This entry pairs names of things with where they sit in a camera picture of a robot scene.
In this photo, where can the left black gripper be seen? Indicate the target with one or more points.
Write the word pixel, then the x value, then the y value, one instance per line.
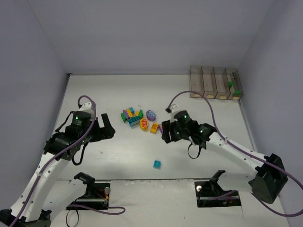
pixel 102 131

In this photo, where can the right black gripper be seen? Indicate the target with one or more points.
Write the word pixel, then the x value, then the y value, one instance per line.
pixel 167 130

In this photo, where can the purple long lego brick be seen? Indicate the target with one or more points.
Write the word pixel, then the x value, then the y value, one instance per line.
pixel 160 128

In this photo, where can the yellow square lego brick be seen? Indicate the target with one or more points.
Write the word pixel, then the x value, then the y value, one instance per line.
pixel 154 128

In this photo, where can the purple oval paw lego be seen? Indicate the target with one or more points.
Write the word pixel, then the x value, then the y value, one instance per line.
pixel 150 115

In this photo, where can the orange oval lego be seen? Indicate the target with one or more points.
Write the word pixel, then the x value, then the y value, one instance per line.
pixel 144 124

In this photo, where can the cyan square lego brick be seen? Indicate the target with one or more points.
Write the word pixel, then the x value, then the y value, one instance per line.
pixel 157 164

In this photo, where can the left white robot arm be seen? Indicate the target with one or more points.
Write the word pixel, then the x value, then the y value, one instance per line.
pixel 41 201

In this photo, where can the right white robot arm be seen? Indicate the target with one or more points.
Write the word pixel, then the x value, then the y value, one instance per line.
pixel 264 176

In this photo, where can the purple slanted lego in pile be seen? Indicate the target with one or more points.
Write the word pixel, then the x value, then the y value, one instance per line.
pixel 127 114

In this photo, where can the yellow cyan lego top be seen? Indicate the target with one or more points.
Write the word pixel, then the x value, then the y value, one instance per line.
pixel 130 112

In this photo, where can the clear bin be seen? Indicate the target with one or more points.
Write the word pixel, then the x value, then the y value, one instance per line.
pixel 233 76
pixel 210 90
pixel 196 81
pixel 222 85

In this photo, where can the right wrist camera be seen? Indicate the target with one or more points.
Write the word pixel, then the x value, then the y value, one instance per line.
pixel 173 109

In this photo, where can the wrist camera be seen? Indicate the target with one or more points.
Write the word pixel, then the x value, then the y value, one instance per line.
pixel 173 109
pixel 87 107

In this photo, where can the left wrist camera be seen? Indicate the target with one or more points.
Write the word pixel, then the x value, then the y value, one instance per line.
pixel 87 107

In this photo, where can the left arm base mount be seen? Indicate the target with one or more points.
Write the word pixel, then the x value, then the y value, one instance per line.
pixel 97 198

